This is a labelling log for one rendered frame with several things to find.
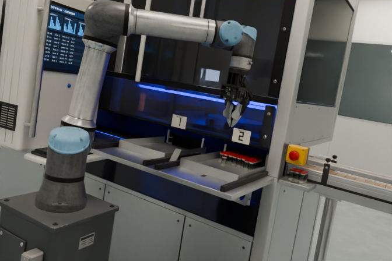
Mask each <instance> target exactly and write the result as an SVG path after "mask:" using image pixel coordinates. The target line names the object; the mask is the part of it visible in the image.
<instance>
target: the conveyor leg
mask: <svg viewBox="0 0 392 261"><path fill-rule="evenodd" d="M319 195H320V196H323V197H325V202H324V208H323V214H322V218H321V223H320V229H319V233H318V238H317V244H316V250H315V254H314V259H313V261H326V258H327V252H328V246H329V243H330V237H331V232H332V228H333V222H334V217H335V211H336V208H337V202H338V201H339V202H341V201H342V200H340V199H336V198H334V197H330V196H326V195H322V194H319Z"/></svg>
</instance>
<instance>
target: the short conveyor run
mask: <svg viewBox="0 0 392 261"><path fill-rule="evenodd" d="M332 158H333V160H331V159H330V158H326V159H325V161H324V160H319V159H316V158H311V157H309V158H308V162H307V164H305V165H303V166H301V165H297V164H292V163H291V164H288V166H287V170H286V176H289V172H290V169H292V168H297V169H300V170H303V171H308V177H307V181H308V182H312V183H315V184H316V188H315V189H313V190H312V192H316V193H320V194H322V195H326V196H330V197H334V198H336V199H340V200H344V201H347V202H351V203H354V204H358V205H361V206H365V207H368V208H371V209H375V210H378V211H382V212H385V213H388V214H392V177H390V176H386V175H382V174H377V173H374V172H370V171H365V170H360V169H357V168H353V167H348V166H345V165H341V164H337V161H335V159H336V158H337V156H336V155H333V156H332Z"/></svg>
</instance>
